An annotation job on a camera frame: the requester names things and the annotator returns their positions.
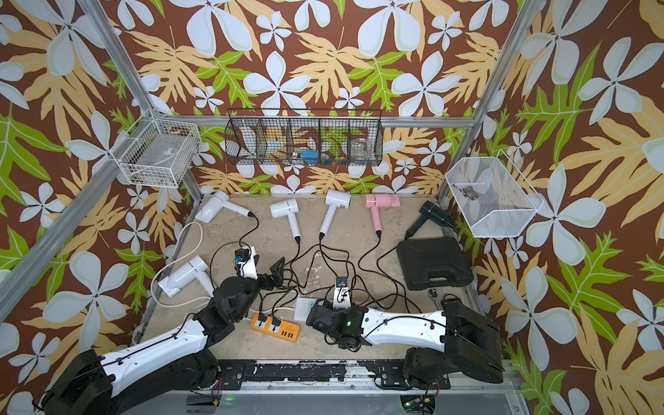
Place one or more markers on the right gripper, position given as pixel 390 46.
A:
pixel 350 310

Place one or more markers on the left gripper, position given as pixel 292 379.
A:
pixel 276 277

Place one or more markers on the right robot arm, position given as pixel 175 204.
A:
pixel 454 339

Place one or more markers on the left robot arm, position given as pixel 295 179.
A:
pixel 179 359

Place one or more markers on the white multicolour power strip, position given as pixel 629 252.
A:
pixel 303 308

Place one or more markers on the orange power strip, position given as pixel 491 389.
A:
pixel 275 327

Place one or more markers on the white hair dryer far left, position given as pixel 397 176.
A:
pixel 217 202

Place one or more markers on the ratchet wrench tool set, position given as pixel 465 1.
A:
pixel 440 299

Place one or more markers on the black plastic tool case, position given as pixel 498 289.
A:
pixel 434 262

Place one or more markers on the large white hair dryer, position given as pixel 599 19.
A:
pixel 193 269

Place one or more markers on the pink hair dryer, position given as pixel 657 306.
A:
pixel 375 203

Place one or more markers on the black hair dryer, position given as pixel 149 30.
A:
pixel 430 211

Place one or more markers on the white mesh basket right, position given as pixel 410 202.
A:
pixel 494 197

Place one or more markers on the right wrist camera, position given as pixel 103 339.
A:
pixel 342 298

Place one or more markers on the black mounting rail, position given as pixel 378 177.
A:
pixel 387 374

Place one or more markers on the black wire basket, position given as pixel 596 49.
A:
pixel 304 136

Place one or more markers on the white wire basket left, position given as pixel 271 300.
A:
pixel 159 153

